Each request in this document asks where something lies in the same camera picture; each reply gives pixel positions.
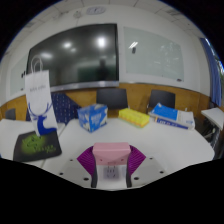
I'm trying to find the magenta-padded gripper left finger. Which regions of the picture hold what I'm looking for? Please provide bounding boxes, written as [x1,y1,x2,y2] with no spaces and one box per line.
[58,145,99,189]

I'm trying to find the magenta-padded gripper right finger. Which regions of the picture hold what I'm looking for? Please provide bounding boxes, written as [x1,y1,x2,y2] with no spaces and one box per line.
[125,145,167,189]

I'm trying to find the pink charger block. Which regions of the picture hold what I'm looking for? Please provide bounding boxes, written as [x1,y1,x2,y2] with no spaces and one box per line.
[92,142,132,167]

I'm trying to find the white power strip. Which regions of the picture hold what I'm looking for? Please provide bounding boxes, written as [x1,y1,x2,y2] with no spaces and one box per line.
[97,164,128,189]

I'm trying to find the blue tissue box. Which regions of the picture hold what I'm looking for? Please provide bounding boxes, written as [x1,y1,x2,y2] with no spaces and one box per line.
[77,103,109,133]

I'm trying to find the yellow box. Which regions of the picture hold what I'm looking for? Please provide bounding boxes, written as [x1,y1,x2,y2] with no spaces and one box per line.
[118,107,151,129]

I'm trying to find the navy dotted chair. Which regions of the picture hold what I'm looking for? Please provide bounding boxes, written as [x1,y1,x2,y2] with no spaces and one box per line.
[25,92,82,126]

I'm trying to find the black office chair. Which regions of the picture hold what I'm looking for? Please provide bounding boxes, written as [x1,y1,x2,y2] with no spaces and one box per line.
[95,87,129,110]
[146,89,177,113]

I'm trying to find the white paper bag blue deer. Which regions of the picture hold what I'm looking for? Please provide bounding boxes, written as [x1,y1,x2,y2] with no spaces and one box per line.
[24,56,59,137]

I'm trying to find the white side table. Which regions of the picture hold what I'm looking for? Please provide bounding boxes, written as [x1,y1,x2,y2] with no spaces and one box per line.
[200,107,224,148]

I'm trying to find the dark grey chair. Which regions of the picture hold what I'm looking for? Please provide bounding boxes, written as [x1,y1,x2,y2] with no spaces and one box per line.
[4,107,17,121]

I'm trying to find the small glass whiteboard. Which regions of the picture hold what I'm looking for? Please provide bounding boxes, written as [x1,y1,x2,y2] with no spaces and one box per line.
[9,53,29,97]

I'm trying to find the large glass whiteboard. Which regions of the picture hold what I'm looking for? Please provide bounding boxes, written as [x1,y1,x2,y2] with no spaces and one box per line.
[123,26,185,83]

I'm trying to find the blue curtain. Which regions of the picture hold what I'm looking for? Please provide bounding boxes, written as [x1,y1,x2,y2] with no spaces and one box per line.
[199,37,223,108]

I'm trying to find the large black wall display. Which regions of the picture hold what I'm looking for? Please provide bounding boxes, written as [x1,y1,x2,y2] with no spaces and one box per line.
[26,23,120,93]

